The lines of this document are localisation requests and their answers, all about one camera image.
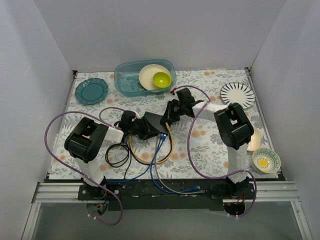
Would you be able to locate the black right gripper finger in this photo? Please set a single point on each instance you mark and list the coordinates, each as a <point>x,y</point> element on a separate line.
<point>167,117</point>
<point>175,116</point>

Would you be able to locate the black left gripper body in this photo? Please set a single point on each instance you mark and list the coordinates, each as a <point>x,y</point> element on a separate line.
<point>144,127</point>

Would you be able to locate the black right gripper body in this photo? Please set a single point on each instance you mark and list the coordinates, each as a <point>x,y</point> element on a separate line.
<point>170,114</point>

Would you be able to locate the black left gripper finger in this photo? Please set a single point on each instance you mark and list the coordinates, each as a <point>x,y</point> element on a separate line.
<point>148,133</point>
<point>153,120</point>

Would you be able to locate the black network switch box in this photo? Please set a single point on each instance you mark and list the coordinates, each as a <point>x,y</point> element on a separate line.
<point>163,129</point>

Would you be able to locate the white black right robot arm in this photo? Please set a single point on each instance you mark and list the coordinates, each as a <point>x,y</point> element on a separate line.
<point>234,128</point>

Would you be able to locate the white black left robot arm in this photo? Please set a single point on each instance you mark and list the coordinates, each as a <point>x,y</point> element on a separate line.
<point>86,139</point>

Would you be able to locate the floral patterned table mat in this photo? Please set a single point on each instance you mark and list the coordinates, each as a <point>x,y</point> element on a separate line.
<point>195,150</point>

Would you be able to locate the lime green bowl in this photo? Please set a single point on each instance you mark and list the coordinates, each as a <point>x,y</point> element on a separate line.
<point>162,79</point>

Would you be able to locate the cream round plate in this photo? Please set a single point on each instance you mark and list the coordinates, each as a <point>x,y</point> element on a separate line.
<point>146,77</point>

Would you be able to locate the blue transparent plastic container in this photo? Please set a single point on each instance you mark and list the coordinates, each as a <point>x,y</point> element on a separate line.
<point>126,77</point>

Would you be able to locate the blue striped white plate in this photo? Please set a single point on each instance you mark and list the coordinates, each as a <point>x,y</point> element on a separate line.
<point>237,92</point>

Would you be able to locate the teal scalloped plate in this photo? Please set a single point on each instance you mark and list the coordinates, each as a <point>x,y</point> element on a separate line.
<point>91,91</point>

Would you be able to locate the cream square panda dish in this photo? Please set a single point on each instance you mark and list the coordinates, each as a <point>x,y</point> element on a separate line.
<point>255,141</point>

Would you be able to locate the green patterned yellow-centre bowl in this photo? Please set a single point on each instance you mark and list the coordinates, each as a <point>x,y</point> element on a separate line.
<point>266,160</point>

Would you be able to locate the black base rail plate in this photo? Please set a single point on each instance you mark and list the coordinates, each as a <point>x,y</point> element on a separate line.
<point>174,194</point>

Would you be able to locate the aluminium frame rail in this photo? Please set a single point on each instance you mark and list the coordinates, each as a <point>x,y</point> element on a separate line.
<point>67,192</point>

